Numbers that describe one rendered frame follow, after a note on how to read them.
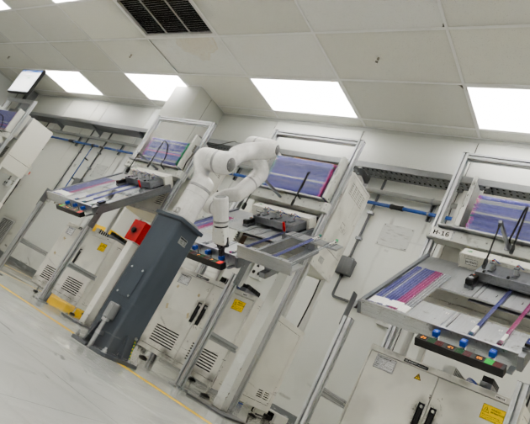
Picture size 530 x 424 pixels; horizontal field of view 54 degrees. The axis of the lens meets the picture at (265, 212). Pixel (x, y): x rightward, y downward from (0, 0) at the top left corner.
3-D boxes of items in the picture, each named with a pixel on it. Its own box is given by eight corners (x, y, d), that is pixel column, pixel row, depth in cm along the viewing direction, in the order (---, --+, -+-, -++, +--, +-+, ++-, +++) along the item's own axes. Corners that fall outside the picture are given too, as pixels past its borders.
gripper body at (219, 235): (209, 223, 279) (209, 242, 282) (222, 227, 272) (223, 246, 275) (219, 219, 284) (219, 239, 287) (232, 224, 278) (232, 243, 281)
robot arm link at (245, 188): (233, 173, 296) (198, 202, 278) (254, 177, 287) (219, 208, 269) (237, 187, 301) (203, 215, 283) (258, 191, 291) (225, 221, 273)
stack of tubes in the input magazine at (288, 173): (319, 197, 333) (336, 162, 340) (260, 184, 365) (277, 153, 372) (326, 206, 342) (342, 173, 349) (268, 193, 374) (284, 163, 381)
